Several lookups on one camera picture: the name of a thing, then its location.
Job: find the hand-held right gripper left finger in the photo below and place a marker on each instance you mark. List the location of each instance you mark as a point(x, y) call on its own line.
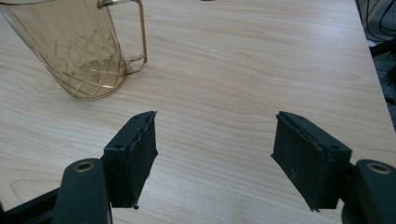
point(130, 168)

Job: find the amber transparent plastic pitcher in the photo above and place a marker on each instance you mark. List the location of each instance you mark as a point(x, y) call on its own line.
point(77, 46)

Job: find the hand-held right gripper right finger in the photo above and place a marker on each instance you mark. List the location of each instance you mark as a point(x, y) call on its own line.
point(305, 158)

